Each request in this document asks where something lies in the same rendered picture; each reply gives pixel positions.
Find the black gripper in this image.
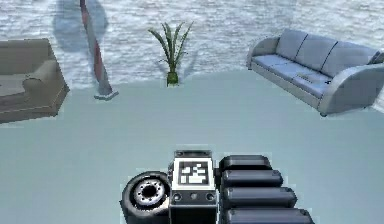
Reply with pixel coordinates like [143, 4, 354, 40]
[120, 170, 172, 224]

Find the red floor lamp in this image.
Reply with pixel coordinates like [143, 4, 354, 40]
[79, 0, 120, 101]

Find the green house plant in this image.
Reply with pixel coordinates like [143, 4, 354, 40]
[147, 21, 195, 88]

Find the brown armchair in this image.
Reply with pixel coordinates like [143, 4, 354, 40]
[0, 37, 71, 125]

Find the grey sofa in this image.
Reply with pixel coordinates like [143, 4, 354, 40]
[246, 28, 384, 117]

